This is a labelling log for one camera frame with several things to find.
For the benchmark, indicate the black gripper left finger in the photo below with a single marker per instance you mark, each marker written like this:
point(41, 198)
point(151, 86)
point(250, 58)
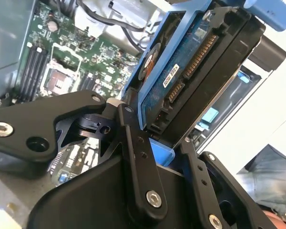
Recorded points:
point(38, 119)

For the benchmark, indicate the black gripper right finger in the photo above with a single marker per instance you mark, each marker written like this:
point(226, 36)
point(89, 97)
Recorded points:
point(205, 190)

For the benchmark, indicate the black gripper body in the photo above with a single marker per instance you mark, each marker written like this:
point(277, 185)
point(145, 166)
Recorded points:
point(90, 195)

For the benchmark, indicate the hard disk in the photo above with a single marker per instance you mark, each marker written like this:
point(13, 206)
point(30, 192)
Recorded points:
point(181, 59)

